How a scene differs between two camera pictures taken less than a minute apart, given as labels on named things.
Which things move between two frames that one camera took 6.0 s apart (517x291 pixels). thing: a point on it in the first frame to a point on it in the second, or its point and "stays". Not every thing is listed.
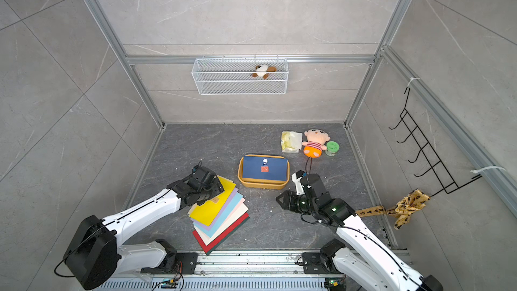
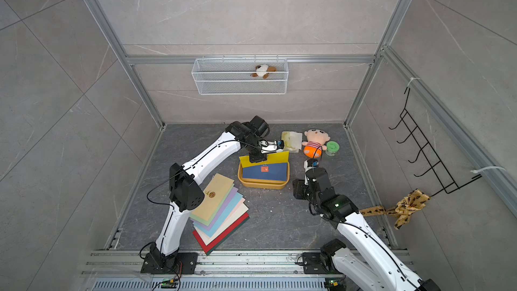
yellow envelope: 207,212 to 272,159
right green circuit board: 335,284 stays
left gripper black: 217,188 to 260,157
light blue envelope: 224,214 stays
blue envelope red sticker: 264,168 stays
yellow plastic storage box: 251,183 stays
